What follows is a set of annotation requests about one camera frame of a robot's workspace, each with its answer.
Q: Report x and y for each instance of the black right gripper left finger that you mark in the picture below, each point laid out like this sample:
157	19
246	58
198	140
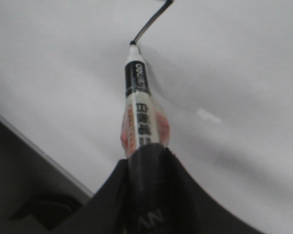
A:
104	212

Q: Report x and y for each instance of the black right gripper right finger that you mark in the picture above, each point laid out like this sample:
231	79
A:
165	199

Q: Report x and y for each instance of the black white whiteboard marker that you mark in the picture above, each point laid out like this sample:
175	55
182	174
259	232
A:
144	120

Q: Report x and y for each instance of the white whiteboard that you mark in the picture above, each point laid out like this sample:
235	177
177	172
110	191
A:
221	69

